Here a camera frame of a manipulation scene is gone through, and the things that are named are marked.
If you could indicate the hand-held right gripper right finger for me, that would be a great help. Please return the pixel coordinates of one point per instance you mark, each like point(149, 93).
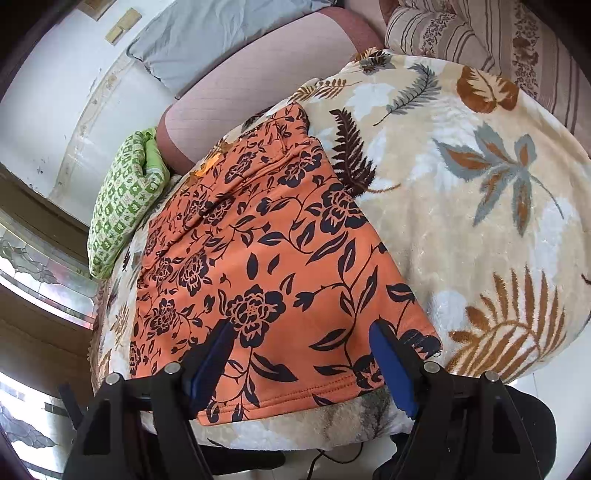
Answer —
point(392, 364)

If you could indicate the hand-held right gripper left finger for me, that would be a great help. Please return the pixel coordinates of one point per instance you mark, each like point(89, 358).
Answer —
point(210, 369)

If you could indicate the orange floral garment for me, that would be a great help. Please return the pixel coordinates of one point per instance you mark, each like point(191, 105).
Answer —
point(277, 230)

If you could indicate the beige leaf-print blanket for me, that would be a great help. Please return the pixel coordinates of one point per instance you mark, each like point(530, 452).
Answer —
point(461, 230)

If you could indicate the green patterned pillow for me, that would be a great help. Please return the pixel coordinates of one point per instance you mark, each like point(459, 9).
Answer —
point(120, 203)

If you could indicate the wooden door with patterned glass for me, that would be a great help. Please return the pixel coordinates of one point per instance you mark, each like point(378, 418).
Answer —
point(27, 258)

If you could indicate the pink quilted bed sheet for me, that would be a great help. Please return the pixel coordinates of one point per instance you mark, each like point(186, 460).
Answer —
point(240, 92)

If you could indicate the grey pillow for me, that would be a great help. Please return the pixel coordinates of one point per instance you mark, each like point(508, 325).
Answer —
point(207, 41)

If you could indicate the striped floral pillow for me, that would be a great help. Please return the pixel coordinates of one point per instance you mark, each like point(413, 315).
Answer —
point(438, 37)

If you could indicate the striped beige pillow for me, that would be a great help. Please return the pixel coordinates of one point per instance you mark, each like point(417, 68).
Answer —
point(540, 46)

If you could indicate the beige wall patch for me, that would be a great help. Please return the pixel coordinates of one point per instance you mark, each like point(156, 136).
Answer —
point(128, 19)
point(115, 35)

